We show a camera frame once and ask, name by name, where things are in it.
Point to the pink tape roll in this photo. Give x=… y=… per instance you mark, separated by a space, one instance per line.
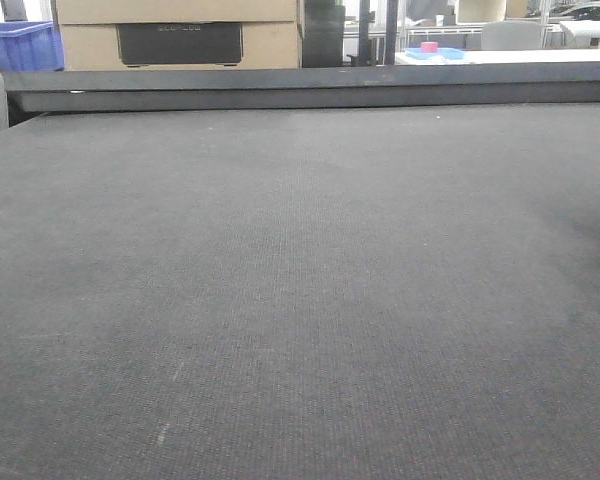
x=429 y=47

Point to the black equipment column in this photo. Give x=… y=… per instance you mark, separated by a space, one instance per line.
x=323 y=32

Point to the white background table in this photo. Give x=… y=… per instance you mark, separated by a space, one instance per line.
x=511 y=57

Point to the upper cardboard box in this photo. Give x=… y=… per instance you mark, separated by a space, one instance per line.
x=137 y=11

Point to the dark conveyor side rail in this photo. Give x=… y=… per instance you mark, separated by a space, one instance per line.
x=357 y=87

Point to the lower cardboard box black label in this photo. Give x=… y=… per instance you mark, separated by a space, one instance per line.
x=274 y=45

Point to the blue plastic crate background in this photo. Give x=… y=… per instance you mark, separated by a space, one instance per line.
x=30 y=46

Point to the dark grey conveyor belt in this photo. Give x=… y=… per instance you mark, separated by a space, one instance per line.
x=306 y=294

